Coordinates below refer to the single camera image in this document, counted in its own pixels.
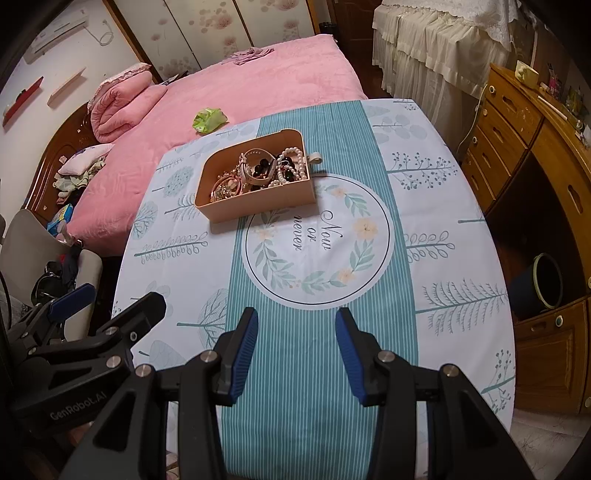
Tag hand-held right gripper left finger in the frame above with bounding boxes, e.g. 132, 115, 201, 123
58, 307, 259, 480

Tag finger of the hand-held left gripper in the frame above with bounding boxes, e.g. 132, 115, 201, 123
18, 282, 97, 352
85, 292, 167, 370

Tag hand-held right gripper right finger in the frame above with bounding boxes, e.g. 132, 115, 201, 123
335, 307, 539, 480

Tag tan storage box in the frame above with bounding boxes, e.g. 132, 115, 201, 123
195, 129, 324, 223

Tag pink smart watch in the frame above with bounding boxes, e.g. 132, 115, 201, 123
238, 148, 278, 188

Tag black bead bracelet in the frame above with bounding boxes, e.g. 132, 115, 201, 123
252, 157, 301, 183

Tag long pearl necklace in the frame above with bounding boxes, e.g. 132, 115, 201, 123
277, 147, 309, 185

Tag black bag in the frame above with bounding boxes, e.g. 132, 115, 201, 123
32, 258, 84, 301

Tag teal patterned tablecloth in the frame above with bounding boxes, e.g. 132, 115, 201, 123
111, 98, 515, 480

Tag grey chair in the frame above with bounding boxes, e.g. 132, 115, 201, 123
0, 209, 103, 324

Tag blue tissue packet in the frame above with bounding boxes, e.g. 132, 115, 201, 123
46, 204, 75, 237

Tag pile of clothes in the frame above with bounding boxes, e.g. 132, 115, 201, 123
52, 157, 108, 206

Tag white floral pillow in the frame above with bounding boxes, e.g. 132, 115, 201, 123
58, 143, 115, 176

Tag wooden headboard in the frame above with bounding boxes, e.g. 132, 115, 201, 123
23, 100, 100, 217

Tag dark trash bin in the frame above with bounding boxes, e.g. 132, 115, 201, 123
508, 252, 564, 319

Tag green plastic bag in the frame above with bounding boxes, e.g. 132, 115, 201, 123
193, 107, 228, 134

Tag folded pink quilt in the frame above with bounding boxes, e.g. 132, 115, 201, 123
88, 64, 168, 143

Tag pink bedspread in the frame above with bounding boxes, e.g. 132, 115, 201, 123
65, 34, 368, 257

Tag white air conditioner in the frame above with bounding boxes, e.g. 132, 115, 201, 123
23, 2, 90, 63

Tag purple cloth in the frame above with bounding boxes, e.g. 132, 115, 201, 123
222, 46, 269, 66

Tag wooden desk with drawers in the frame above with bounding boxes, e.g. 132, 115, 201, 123
462, 62, 591, 416

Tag floral wardrobe doors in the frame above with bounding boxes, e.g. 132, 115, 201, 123
113, 0, 342, 84

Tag cream lace cover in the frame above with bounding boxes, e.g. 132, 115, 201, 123
372, 0, 522, 158

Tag green white cup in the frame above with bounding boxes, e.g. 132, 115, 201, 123
515, 60, 541, 88

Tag red wall shelf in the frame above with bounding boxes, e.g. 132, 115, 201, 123
2, 76, 44, 127

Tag wooden wall shelf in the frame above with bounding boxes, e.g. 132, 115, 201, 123
46, 68, 88, 108

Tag white cable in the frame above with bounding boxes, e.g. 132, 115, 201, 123
455, 82, 491, 160

